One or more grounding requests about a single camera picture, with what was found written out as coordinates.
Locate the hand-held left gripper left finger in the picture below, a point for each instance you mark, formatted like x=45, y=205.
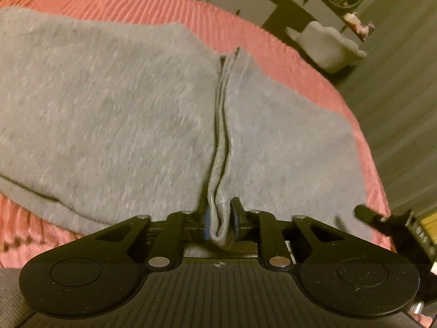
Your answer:
x=206, y=223

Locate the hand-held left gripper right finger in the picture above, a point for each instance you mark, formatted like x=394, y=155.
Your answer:
x=236, y=219

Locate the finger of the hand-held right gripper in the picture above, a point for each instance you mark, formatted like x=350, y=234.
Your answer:
x=370, y=214

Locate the grey pants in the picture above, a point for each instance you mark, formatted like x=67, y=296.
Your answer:
x=136, y=126

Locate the yellow furniture piece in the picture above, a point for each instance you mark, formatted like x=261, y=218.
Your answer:
x=429, y=222

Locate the white upholstered chair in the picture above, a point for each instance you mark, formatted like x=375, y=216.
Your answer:
x=327, y=47

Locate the pink and white figurine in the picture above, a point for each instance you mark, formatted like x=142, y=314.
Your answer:
x=358, y=24

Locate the grey drawer cabinet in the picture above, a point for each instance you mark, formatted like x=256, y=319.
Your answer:
x=235, y=0

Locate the black desk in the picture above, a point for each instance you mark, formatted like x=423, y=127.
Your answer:
x=300, y=3

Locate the pink ribbed blanket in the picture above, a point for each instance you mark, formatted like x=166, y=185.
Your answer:
x=129, y=3

